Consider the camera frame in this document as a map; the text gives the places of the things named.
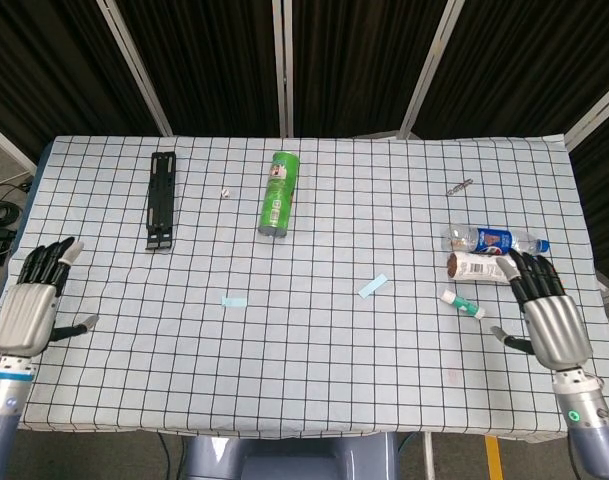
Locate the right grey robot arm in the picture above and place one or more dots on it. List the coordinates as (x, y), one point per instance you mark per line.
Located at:
(591, 440)

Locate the clear Pepsi plastic bottle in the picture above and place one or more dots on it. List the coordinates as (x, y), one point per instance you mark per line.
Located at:
(491, 241)

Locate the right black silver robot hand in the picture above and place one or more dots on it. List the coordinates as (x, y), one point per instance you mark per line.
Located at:
(559, 330)

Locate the white bottle with brown drink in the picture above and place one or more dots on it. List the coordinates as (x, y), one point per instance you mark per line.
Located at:
(476, 270)

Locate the green chips can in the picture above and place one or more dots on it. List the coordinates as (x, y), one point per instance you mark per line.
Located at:
(279, 200)

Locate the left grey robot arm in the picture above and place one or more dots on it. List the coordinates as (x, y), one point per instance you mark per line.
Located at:
(1, 425)

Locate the white green glue stick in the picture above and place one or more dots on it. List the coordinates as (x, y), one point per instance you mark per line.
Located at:
(463, 305)

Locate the light blue checkered tablecloth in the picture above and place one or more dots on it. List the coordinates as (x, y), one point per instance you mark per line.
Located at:
(309, 360)

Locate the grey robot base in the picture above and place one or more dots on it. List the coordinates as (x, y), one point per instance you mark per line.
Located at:
(284, 460)

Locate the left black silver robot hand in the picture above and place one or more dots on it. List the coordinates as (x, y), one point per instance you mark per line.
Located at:
(24, 320)

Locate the white partition frame post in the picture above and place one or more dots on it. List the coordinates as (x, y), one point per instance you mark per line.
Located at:
(9, 147)
(431, 65)
(134, 65)
(283, 65)
(596, 112)

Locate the black plastic bracket rail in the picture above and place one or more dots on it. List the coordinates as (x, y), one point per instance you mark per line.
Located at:
(160, 200)

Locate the light blue paper strip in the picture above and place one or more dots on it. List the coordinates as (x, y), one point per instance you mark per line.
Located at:
(372, 286)
(234, 301)

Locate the dark pleated partition curtain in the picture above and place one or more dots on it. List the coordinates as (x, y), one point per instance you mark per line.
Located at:
(59, 65)
(209, 60)
(534, 50)
(606, 190)
(359, 60)

